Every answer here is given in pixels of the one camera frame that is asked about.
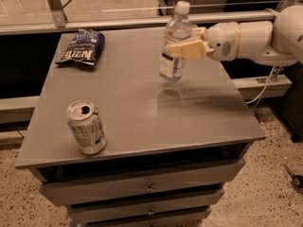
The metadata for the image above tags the grey drawer cabinet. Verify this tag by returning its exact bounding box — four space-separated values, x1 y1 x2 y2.
16 28 264 211

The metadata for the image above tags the top grey drawer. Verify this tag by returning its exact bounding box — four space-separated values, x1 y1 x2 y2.
39 158 245 205

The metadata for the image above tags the bottom grey drawer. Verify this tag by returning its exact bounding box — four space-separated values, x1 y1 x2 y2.
82 207 212 227

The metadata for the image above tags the white green 7up can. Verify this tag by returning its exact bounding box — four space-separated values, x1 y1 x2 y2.
66 99 106 155

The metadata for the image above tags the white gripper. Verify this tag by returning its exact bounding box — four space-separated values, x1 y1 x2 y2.
169 22 240 61

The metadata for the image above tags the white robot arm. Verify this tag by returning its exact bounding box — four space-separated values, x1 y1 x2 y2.
165 5 303 67

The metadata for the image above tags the blue Kettle chips bag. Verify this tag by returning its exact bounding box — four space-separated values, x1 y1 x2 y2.
57 29 105 67

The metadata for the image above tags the white cable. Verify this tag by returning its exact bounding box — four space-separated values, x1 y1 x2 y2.
245 65 280 106

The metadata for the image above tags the clear plastic water bottle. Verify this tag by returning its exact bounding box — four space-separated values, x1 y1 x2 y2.
159 1 191 81

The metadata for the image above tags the grey drawer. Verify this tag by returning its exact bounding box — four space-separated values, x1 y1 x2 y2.
67 189 224 223
82 207 212 227
39 158 245 205

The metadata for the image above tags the middle grey drawer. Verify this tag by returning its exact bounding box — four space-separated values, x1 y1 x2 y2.
67 189 224 223

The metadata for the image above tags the metal railing bar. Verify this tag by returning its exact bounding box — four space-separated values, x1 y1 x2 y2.
0 9 277 35

